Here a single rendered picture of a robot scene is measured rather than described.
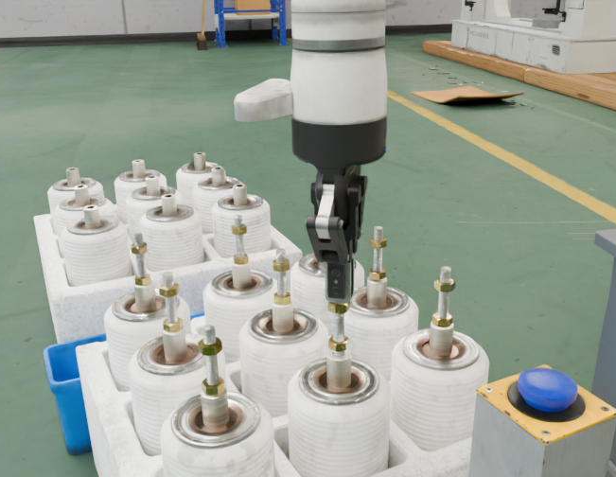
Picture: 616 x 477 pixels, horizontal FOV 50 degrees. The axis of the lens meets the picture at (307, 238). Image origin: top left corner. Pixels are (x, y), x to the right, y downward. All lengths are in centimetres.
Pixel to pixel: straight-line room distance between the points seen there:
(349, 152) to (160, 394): 30
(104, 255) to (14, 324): 39
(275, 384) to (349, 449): 13
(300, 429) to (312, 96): 30
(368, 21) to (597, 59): 351
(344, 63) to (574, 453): 31
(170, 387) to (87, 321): 40
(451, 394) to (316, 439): 14
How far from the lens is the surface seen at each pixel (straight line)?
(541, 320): 131
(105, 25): 694
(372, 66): 50
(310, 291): 83
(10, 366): 123
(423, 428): 68
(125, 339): 76
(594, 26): 394
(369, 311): 74
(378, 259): 74
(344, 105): 49
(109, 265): 103
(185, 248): 105
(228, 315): 78
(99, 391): 78
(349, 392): 61
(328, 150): 50
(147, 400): 67
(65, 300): 101
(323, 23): 49
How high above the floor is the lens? 60
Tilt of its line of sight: 22 degrees down
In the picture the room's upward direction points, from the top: 1 degrees counter-clockwise
